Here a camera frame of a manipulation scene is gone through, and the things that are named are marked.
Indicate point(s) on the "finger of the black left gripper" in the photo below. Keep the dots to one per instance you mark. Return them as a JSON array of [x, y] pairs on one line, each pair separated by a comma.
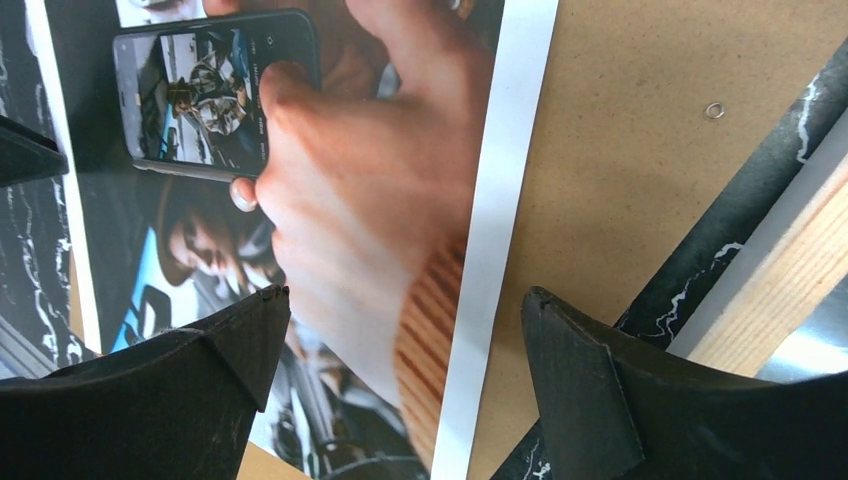
[[27, 155]]

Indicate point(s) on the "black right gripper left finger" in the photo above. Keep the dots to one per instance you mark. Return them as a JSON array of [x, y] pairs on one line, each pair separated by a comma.
[[179, 405]]

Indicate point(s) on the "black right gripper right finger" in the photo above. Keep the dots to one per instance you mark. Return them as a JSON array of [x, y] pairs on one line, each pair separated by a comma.
[[614, 407]]

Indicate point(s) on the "brown cardboard backing board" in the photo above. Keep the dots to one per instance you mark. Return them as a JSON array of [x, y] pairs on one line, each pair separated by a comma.
[[646, 110]]

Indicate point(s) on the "printed photo with white border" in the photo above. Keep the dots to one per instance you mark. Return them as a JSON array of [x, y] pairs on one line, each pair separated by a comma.
[[351, 150]]

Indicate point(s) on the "clear acrylic sheet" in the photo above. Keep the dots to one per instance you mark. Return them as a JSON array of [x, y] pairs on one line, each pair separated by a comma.
[[817, 348]]

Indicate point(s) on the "white wooden picture frame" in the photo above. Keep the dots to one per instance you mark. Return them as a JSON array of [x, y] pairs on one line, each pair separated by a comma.
[[789, 264]]

